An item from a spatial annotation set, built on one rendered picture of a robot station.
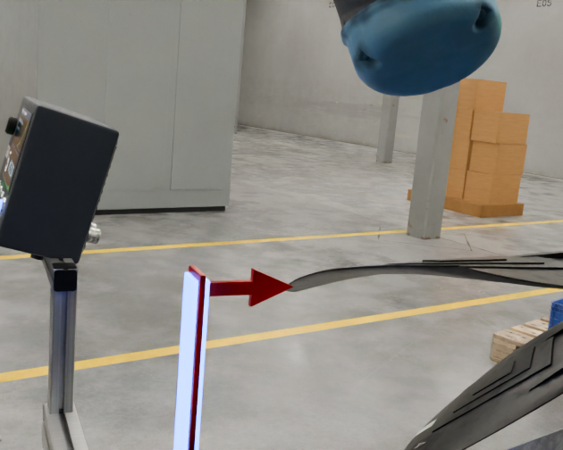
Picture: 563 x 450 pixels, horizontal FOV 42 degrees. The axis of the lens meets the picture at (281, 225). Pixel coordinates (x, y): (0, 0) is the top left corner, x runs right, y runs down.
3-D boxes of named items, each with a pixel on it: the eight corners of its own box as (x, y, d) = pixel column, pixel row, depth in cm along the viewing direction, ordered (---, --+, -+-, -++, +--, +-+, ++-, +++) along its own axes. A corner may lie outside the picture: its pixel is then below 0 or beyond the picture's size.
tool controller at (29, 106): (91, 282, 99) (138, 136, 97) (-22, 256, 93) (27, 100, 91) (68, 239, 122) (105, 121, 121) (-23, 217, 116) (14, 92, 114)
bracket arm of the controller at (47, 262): (77, 291, 93) (78, 269, 92) (53, 292, 92) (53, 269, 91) (56, 248, 114) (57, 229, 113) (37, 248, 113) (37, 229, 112)
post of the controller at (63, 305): (72, 412, 96) (78, 268, 92) (49, 415, 95) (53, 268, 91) (70, 403, 99) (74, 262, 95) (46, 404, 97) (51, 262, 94)
